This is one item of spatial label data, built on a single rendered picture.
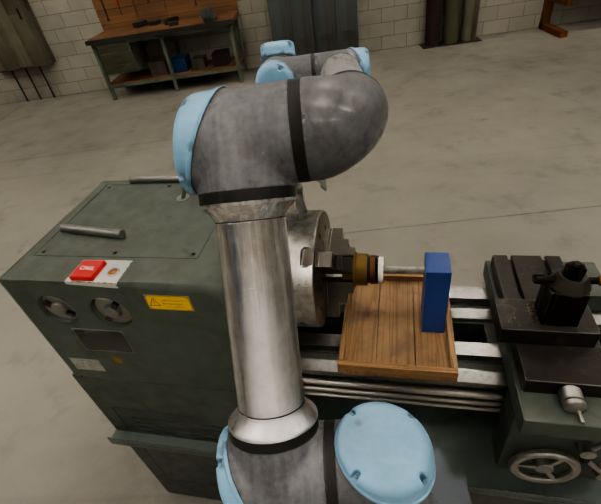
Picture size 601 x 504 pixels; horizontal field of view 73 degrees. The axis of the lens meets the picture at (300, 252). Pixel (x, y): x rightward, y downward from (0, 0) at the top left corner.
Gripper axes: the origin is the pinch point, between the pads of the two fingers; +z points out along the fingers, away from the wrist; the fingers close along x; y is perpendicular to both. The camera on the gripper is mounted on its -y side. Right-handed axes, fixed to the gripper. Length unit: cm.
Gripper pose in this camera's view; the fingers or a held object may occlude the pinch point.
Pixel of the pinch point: (297, 197)
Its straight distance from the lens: 105.0
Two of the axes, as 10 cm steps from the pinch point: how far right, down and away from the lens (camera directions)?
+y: -1.5, -5.2, 8.4
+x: -9.8, 1.8, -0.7
